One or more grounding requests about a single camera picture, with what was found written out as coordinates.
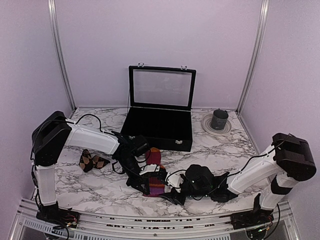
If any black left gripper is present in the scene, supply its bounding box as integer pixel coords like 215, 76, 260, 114
117, 156, 150, 195

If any maroon striped sock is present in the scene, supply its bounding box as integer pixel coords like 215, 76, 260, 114
143, 147, 165, 198

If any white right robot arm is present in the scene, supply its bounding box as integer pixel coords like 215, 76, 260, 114
160, 133, 317, 229

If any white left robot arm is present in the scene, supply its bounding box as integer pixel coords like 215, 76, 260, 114
30, 111, 168, 223

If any brown argyle sock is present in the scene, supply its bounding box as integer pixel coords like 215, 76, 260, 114
78, 149, 110, 173

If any beige ceramic plate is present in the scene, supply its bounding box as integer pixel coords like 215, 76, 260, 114
201, 113, 232, 136

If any black display case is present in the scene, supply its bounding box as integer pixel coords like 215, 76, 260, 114
120, 65, 197, 152

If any dark grey ceramic mug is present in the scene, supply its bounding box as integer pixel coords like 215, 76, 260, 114
211, 109, 229, 131

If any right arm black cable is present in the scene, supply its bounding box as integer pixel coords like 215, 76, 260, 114
209, 133, 293, 196

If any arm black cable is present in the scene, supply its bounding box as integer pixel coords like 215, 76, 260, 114
209, 133, 293, 196
74, 113, 118, 137

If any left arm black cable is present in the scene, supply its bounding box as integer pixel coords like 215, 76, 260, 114
74, 113, 118, 137

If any aluminium front rail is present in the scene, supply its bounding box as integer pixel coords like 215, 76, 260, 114
8, 198, 301, 240

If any left aluminium corner post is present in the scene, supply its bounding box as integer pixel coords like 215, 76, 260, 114
48, 0, 77, 112

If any aluminium corner post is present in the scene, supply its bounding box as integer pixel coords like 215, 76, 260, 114
48, 0, 77, 112
235, 0, 271, 115

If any right aluminium corner post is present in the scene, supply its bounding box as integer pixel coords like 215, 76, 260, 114
235, 0, 271, 115

